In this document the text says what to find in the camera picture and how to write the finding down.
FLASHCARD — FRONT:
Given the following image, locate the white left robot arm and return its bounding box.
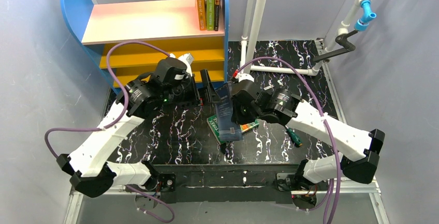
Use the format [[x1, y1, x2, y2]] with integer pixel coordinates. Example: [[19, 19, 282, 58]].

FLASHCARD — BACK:
[[56, 55, 220, 198]]

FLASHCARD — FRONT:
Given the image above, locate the green handled screwdriver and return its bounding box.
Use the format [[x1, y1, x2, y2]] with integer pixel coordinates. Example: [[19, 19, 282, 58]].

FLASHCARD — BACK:
[[285, 127, 302, 147]]

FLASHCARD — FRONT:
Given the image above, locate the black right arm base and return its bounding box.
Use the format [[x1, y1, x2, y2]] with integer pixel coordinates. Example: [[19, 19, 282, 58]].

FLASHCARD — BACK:
[[275, 159, 318, 210]]

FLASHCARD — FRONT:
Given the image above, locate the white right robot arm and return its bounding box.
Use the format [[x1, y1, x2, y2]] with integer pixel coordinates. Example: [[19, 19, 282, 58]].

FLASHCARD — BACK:
[[231, 80, 385, 185]]

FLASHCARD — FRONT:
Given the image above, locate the grey blue book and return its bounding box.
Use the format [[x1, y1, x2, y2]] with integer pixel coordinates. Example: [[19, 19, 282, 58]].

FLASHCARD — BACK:
[[215, 82, 239, 129]]

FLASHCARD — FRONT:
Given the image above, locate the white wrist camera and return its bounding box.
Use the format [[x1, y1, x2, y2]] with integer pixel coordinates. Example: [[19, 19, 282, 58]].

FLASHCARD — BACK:
[[231, 71, 254, 83], [166, 53, 194, 80]]

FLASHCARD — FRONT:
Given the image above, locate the black pipe handle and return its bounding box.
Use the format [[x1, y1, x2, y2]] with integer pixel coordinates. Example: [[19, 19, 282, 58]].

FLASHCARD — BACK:
[[312, 29, 359, 64]]

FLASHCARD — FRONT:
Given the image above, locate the red hardcover book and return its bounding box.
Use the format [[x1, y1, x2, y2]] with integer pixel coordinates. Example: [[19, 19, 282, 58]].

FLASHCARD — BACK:
[[213, 0, 221, 31]]

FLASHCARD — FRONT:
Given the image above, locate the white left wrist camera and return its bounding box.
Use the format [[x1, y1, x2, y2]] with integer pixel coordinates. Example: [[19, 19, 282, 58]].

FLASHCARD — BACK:
[[166, 53, 194, 80]]

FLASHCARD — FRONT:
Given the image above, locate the lime green treehouse book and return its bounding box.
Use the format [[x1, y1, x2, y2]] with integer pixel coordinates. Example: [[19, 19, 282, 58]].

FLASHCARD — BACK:
[[206, 0, 214, 31]]

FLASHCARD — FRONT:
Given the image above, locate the white pvc pipe frame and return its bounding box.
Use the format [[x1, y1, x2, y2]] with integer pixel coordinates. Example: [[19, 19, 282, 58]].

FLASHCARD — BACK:
[[237, 0, 378, 78]]

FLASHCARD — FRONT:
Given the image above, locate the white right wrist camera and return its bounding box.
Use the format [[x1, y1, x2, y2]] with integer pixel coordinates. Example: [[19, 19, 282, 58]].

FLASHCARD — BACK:
[[231, 71, 254, 83]]

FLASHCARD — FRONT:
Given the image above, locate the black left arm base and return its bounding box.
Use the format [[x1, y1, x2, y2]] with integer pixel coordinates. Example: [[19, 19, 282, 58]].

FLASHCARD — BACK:
[[135, 160, 176, 199]]

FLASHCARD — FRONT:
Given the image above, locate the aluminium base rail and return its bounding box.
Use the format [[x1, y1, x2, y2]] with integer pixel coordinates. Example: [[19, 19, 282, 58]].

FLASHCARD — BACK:
[[63, 169, 392, 224]]

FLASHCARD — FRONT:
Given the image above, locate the blue pipe fitting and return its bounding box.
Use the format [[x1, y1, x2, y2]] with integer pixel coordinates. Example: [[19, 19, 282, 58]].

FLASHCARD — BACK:
[[354, 0, 377, 32]]

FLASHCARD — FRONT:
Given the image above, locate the dark green storey treehouse book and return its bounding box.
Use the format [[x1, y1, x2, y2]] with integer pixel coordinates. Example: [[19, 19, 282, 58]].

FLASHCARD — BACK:
[[207, 115, 259, 145]]

